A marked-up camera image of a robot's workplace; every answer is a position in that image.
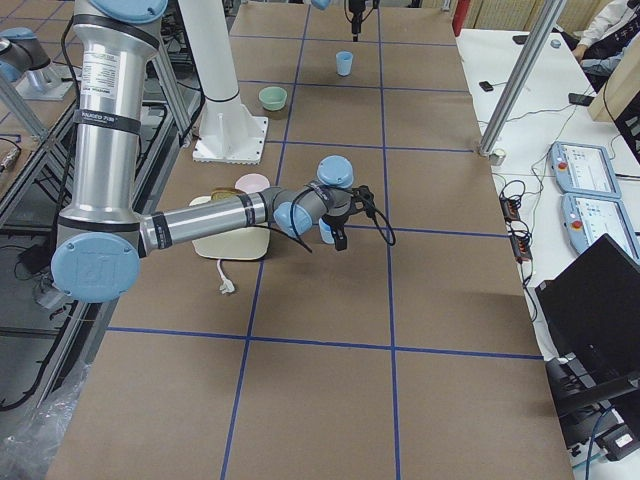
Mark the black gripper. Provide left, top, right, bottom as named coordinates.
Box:
left=346, top=0, right=366, bottom=42
left=320, top=208, right=350, bottom=251

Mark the light blue cup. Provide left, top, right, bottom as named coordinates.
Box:
left=318, top=219, right=335, bottom=244
left=335, top=51, right=354, bottom=77

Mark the cream toaster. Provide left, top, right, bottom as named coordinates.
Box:
left=192, top=227, right=270, bottom=261

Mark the pink bowl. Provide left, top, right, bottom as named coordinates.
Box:
left=234, top=173, right=271, bottom=194

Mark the toast slice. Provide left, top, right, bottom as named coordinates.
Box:
left=210, top=187, right=242, bottom=202

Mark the green bowl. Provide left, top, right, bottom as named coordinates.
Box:
left=258, top=86, right=288, bottom=112

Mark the white power plug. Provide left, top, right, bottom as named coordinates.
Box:
left=216, top=259, right=236, bottom=295

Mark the black phone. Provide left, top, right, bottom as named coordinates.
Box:
left=479, top=81, right=494, bottom=92

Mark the black power strip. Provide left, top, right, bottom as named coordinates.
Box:
left=500, top=196, right=533, bottom=264

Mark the person at desk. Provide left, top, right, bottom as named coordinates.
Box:
left=561, top=1, right=639, bottom=92

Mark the upper teach pendant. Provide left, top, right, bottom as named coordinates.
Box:
left=548, top=141, right=622, bottom=199

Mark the teach pendant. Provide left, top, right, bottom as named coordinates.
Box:
left=561, top=193, right=639, bottom=261
left=548, top=141, right=622, bottom=199

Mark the lower teach pendant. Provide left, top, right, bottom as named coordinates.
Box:
left=561, top=193, right=639, bottom=261

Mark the black laptop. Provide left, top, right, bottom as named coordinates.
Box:
left=534, top=232, right=640, bottom=371

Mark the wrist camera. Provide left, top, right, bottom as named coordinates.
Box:
left=351, top=185, right=376, bottom=219

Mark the white pedestal column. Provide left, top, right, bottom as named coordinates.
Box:
left=179, top=0, right=269, bottom=164

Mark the aluminium frame post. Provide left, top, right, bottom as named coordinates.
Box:
left=478, top=0, right=566, bottom=157

